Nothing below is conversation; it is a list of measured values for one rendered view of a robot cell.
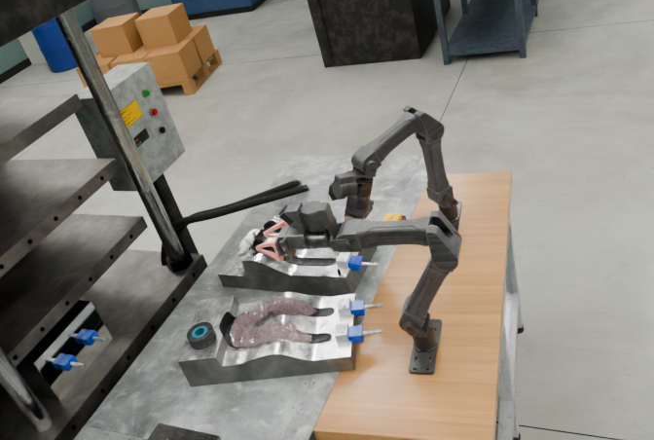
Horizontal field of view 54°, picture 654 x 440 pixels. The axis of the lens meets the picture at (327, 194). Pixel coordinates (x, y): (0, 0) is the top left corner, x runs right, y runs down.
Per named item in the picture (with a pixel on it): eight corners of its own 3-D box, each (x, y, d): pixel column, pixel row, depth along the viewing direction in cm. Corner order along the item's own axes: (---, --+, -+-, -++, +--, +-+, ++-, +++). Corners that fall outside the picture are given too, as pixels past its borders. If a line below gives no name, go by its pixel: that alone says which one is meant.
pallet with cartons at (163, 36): (222, 61, 703) (199, -6, 664) (194, 94, 637) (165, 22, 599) (128, 77, 740) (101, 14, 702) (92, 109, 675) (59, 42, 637)
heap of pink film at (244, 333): (317, 304, 200) (310, 285, 196) (311, 347, 185) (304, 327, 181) (238, 314, 206) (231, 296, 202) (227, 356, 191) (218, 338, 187)
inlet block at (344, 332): (383, 331, 188) (380, 317, 185) (383, 344, 184) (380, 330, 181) (340, 336, 191) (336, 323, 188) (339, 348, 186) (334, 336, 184)
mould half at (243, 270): (377, 247, 227) (369, 216, 220) (351, 298, 208) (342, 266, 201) (256, 240, 249) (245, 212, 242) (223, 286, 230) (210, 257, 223)
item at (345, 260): (381, 266, 207) (379, 252, 205) (377, 275, 204) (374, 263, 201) (345, 263, 213) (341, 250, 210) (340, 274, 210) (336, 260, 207)
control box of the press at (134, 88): (267, 335, 322) (155, 60, 246) (238, 382, 300) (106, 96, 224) (230, 330, 332) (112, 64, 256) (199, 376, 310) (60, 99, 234)
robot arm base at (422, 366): (403, 353, 172) (429, 354, 170) (415, 301, 188) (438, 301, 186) (408, 374, 177) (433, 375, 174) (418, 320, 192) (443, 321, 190)
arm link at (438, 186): (440, 209, 221) (424, 126, 204) (428, 202, 227) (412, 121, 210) (454, 201, 223) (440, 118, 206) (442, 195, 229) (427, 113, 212)
